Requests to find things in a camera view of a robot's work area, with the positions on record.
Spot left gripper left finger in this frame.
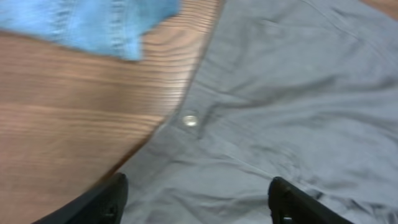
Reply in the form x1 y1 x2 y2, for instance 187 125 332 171
34 173 128 224

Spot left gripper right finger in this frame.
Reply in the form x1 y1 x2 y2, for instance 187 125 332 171
268 177 352 224

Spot grey shorts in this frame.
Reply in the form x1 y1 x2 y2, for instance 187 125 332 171
121 0 397 223

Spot folded blue denim jeans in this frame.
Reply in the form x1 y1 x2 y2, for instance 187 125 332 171
1 0 180 60

